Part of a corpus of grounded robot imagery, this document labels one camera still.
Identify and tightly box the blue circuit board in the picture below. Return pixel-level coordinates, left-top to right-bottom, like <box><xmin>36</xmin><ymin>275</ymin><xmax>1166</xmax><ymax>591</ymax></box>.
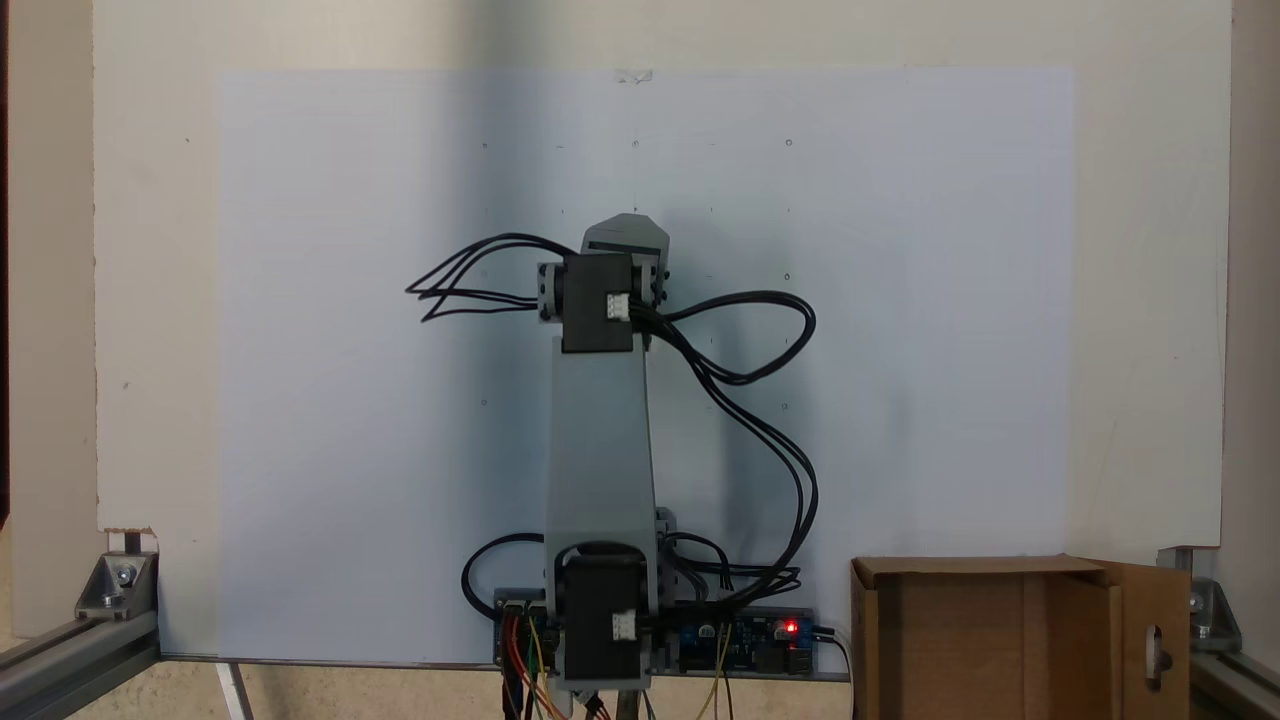
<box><xmin>678</xmin><ymin>608</ymin><xmax>817</xmax><ymax>674</ymax></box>

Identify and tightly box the grey base mounting plate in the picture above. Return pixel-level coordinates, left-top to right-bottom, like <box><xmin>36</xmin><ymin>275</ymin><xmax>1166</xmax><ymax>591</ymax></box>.
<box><xmin>493</xmin><ymin>588</ymin><xmax>851</xmax><ymax>684</ymax></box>

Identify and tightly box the brown cardboard box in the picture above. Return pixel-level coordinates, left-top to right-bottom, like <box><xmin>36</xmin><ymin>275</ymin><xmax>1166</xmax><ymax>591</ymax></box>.
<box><xmin>850</xmin><ymin>555</ymin><xmax>1193</xmax><ymax>720</ymax></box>

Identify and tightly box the grey metal bar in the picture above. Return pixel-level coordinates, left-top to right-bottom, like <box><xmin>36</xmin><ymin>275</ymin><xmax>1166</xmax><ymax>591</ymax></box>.
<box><xmin>215</xmin><ymin>662</ymin><xmax>253</xmax><ymax>720</ymax></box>

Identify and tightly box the black servo cable bundle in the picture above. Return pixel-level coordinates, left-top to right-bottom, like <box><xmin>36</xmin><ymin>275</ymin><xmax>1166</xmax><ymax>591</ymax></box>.
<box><xmin>405</xmin><ymin>233</ymin><xmax>546</xmax><ymax>324</ymax></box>
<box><xmin>630</xmin><ymin>290</ymin><xmax>821</xmax><ymax>606</ymax></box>

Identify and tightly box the thick black power cable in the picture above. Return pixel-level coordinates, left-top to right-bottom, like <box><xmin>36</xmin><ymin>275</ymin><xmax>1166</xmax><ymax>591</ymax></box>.
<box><xmin>462</xmin><ymin>533</ymin><xmax>546</xmax><ymax>621</ymax></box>

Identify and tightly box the circuit board with jumper wires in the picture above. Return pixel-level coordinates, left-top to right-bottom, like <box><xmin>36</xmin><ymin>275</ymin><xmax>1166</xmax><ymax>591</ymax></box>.
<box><xmin>495</xmin><ymin>590</ymin><xmax>561</xmax><ymax>669</ymax></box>

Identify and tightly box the coloured jumper wire bundle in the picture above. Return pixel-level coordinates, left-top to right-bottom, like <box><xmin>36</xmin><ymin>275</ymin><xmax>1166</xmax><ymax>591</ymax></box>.
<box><xmin>503</xmin><ymin>618</ymin><xmax>611</xmax><ymax>720</ymax></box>

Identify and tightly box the thin yellow wire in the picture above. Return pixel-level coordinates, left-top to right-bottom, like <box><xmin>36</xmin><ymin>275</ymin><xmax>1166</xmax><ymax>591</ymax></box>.
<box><xmin>695</xmin><ymin>640</ymin><xmax>736</xmax><ymax>720</ymax></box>

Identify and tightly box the thin white cable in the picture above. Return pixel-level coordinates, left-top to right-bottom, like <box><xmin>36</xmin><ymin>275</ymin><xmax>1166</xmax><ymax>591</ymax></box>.
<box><xmin>815</xmin><ymin>625</ymin><xmax>856</xmax><ymax>701</ymax></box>

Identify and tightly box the metal corner bracket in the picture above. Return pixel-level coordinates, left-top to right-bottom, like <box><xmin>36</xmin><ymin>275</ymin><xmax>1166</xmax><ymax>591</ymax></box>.
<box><xmin>1185</xmin><ymin>577</ymin><xmax>1244</xmax><ymax>654</ymax></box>
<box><xmin>75</xmin><ymin>552</ymin><xmax>159</xmax><ymax>621</ymax></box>

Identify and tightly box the aluminium frame post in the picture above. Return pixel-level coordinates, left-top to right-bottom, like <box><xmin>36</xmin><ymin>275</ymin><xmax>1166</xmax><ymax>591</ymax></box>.
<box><xmin>0</xmin><ymin>610</ymin><xmax>161</xmax><ymax>720</ymax></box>
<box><xmin>1188</xmin><ymin>650</ymin><xmax>1280</xmax><ymax>720</ymax></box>

